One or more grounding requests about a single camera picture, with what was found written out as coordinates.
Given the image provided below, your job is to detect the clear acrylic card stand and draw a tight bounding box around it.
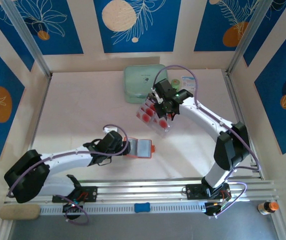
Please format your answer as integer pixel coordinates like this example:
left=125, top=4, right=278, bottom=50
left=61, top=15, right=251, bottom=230
left=134, top=92, right=176, bottom=138

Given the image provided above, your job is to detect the orange card holder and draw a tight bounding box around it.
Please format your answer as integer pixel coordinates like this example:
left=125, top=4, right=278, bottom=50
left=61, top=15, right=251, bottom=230
left=123, top=136, right=156, bottom=160

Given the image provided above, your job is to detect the white blue paper packet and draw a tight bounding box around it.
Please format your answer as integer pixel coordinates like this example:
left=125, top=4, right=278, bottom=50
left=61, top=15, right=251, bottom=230
left=182, top=76, right=199, bottom=91

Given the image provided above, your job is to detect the mint green zip pouch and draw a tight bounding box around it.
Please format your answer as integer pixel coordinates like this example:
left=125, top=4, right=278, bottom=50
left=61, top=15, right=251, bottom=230
left=123, top=64, right=168, bottom=104

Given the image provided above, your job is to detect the blue plastic clip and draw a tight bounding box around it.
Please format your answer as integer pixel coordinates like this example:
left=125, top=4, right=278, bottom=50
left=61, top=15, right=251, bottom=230
left=134, top=202, right=150, bottom=214

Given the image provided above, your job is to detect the black control box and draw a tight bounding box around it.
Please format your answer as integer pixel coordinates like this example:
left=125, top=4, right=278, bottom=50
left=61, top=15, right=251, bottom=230
left=62, top=202, right=85, bottom=221
left=204, top=201, right=225, bottom=218

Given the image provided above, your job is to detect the beige foam block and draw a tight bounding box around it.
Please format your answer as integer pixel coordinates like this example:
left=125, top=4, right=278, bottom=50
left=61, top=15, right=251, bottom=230
left=0, top=204, right=42, bottom=221

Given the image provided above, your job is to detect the amber bottle orange cap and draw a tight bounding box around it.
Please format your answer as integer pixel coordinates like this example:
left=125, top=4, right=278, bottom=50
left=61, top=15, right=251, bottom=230
left=257, top=201, right=280, bottom=216

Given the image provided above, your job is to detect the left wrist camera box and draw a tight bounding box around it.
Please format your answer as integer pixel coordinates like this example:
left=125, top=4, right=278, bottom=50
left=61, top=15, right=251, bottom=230
left=99, top=126, right=124, bottom=151

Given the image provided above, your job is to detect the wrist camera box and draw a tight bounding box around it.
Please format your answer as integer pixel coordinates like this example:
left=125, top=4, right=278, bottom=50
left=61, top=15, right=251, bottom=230
left=152, top=79, right=176, bottom=104
left=99, top=126, right=124, bottom=151

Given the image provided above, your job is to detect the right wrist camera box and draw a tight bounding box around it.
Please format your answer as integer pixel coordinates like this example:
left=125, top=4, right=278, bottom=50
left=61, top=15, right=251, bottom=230
left=152, top=79, right=176, bottom=104

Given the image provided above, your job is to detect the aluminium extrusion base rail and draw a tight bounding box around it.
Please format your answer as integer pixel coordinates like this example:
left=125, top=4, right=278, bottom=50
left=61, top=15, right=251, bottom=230
left=4, top=177, right=280, bottom=206

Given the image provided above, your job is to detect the grey slotted cable duct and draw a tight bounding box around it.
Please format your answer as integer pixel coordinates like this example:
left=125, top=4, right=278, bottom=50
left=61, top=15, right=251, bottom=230
left=39, top=202, right=206, bottom=216

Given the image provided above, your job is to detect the aluminium side rail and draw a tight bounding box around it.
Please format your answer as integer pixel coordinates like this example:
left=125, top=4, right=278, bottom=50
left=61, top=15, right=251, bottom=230
left=221, top=69, right=265, bottom=180

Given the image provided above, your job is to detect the aluminium frame post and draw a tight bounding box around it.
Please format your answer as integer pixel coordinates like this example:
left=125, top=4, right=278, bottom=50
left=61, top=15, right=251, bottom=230
left=1, top=0, right=53, bottom=78
left=225, top=0, right=275, bottom=76

